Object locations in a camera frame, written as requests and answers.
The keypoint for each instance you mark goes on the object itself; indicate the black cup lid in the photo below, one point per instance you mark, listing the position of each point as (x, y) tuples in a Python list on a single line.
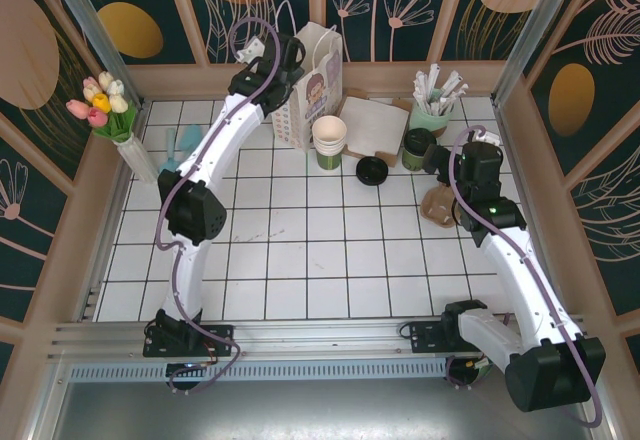
[(372, 170), (417, 140)]

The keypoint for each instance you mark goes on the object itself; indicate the green paper coffee cup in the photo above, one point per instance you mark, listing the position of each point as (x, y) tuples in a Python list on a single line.
[(415, 162)]

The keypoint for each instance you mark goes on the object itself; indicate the mint green straw holder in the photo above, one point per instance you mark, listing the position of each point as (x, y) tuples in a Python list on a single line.
[(425, 121)]

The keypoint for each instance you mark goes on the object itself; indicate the white printed paper bag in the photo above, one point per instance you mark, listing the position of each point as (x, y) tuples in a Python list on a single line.
[(315, 95)]

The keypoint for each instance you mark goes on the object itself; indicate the brown pulp cup carrier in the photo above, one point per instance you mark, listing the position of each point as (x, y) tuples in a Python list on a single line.
[(437, 207)]

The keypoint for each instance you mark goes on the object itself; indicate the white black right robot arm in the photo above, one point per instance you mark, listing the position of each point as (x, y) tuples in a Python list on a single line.
[(525, 280)]

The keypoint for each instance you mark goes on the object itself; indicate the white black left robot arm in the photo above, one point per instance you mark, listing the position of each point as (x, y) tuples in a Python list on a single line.
[(225, 140)]

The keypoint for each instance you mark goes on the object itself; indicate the brown cardboard napkin tray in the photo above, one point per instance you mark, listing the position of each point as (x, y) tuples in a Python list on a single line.
[(395, 159)]

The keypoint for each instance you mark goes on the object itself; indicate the paper-wrapped straw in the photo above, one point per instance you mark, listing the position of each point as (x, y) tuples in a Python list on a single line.
[(433, 87), (421, 91), (456, 99), (449, 91)]

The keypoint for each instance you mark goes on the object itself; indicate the white paper napkins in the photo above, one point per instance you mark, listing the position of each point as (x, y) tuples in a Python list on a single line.
[(375, 125)]

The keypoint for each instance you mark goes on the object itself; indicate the stack of paper cups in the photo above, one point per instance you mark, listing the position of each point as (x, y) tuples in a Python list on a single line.
[(330, 142)]

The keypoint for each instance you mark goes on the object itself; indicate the blue toy shovel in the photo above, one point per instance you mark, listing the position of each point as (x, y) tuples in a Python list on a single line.
[(189, 136)]

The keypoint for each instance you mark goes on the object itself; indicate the white ribbed vase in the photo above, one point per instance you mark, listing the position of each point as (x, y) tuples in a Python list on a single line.
[(137, 160)]

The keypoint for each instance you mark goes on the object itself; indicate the artificial tulip bouquet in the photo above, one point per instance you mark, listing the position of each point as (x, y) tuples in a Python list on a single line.
[(105, 102)]

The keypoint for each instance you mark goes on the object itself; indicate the grey metal bench plate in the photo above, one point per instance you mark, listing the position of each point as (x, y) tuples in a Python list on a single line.
[(320, 410)]

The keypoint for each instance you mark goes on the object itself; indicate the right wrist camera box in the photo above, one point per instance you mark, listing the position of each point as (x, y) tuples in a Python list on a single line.
[(487, 136)]

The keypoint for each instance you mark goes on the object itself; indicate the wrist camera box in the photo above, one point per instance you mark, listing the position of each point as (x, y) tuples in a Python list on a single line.
[(487, 136), (250, 50)]

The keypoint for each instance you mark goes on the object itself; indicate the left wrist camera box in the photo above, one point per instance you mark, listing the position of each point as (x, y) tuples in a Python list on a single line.
[(250, 50)]

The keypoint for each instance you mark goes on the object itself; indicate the aluminium corner post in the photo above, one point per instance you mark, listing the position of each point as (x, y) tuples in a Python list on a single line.
[(532, 30), (92, 30)]

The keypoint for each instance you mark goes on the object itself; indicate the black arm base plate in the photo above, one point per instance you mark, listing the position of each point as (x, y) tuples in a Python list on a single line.
[(220, 337), (425, 337)]

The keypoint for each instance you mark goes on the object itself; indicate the aluminium mounting rail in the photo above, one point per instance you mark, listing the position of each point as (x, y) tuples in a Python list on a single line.
[(325, 335)]

